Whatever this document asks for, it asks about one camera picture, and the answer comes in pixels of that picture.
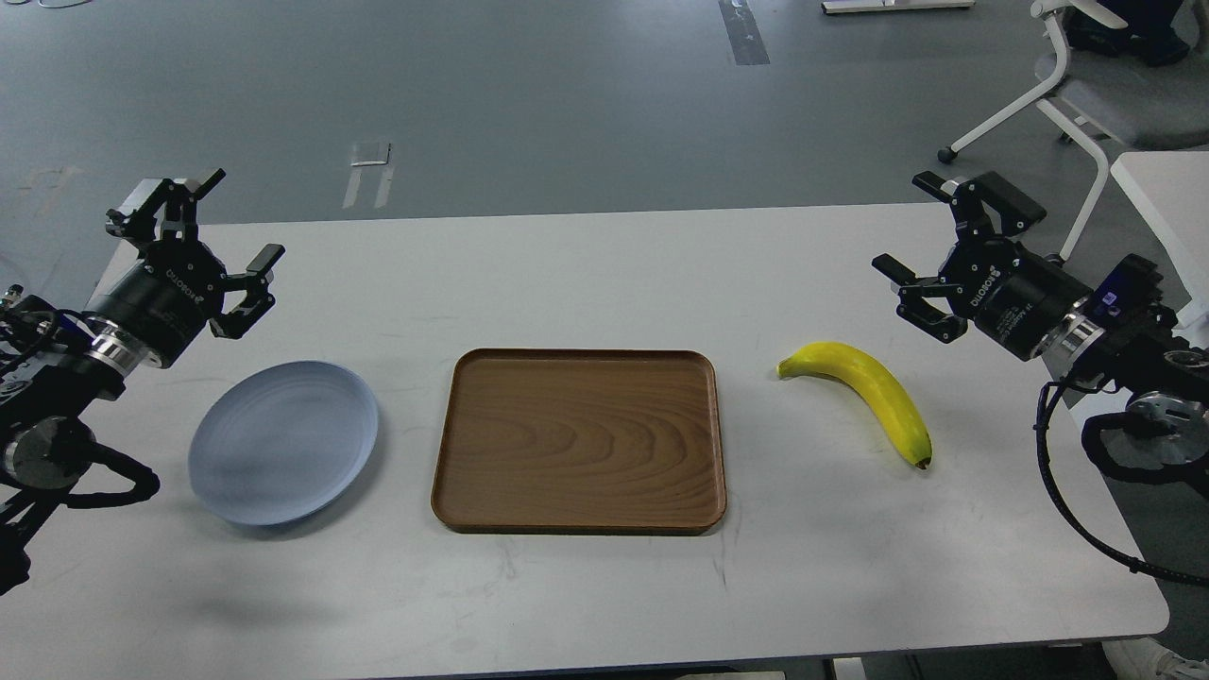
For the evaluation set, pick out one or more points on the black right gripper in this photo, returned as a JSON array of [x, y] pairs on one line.
[[1015, 297]]

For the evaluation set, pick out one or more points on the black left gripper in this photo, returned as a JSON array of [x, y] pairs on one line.
[[177, 284]]

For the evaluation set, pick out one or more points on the yellow banana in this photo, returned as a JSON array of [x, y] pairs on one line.
[[889, 401]]

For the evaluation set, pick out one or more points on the light blue round plate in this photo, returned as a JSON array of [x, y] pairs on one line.
[[283, 443]]

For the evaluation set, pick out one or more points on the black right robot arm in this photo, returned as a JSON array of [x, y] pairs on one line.
[[1118, 333]]

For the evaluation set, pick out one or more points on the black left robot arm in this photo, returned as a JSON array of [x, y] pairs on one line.
[[57, 362]]

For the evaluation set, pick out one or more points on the white office chair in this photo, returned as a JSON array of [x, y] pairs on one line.
[[1142, 108]]

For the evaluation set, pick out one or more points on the brown wooden tray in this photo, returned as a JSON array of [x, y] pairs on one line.
[[581, 442]]

